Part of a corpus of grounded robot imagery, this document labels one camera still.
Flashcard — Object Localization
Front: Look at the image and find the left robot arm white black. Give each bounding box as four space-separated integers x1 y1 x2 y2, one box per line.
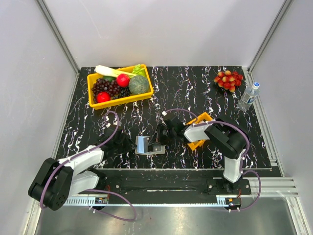
28 125 136 211

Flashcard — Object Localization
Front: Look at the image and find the green avocado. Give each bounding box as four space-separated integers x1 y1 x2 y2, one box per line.
102 76 116 83

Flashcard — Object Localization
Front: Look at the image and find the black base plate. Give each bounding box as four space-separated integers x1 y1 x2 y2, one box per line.
100 169 251 204

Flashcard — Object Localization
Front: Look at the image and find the purple grape bunch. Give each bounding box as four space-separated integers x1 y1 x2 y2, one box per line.
91 77 122 97

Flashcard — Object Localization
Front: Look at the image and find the small yellow card bin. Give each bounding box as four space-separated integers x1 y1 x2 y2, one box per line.
186 112 213 151

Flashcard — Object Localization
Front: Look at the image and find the green lettuce leaf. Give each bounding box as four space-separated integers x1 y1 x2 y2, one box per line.
132 64 146 77

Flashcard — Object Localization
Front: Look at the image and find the green melon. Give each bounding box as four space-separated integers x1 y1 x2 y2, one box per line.
128 75 149 94

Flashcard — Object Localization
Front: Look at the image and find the white green leek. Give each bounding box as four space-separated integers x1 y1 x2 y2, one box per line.
95 65 136 78

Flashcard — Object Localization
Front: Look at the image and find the red lychee bunch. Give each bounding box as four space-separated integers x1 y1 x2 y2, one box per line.
214 70 244 93

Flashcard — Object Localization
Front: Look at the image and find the large yellow fruit bin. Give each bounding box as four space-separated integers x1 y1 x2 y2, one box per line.
87 64 154 110

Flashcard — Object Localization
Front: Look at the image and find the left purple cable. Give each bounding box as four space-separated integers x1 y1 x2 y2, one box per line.
39 110 137 222

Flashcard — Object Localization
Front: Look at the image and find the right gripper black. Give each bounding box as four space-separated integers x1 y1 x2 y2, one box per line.
148 124 176 147

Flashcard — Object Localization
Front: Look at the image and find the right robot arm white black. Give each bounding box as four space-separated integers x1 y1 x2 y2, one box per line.
150 114 250 194

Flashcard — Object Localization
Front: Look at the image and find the red pomegranate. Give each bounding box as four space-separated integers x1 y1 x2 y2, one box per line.
116 73 130 88

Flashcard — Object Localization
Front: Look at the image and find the dark grape bunch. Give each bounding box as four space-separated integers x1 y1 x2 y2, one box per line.
118 87 131 98

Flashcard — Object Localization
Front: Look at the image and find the clear water bottle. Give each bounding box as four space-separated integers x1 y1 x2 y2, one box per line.
237 82 260 112

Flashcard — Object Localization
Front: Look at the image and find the red apple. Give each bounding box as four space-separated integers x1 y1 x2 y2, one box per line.
96 92 111 103

